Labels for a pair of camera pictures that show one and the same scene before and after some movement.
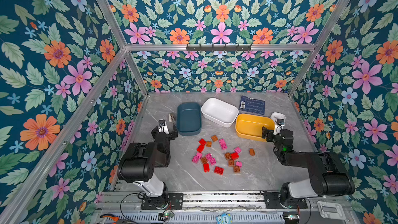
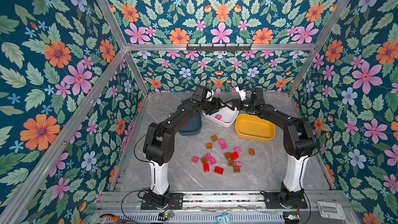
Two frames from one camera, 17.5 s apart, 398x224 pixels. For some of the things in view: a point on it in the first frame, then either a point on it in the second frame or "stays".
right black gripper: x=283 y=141 to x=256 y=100
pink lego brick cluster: x=212 y=160 stays
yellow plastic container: x=250 y=126 stays
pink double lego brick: x=223 y=143 stays
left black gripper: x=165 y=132 to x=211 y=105
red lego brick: x=206 y=167 stays
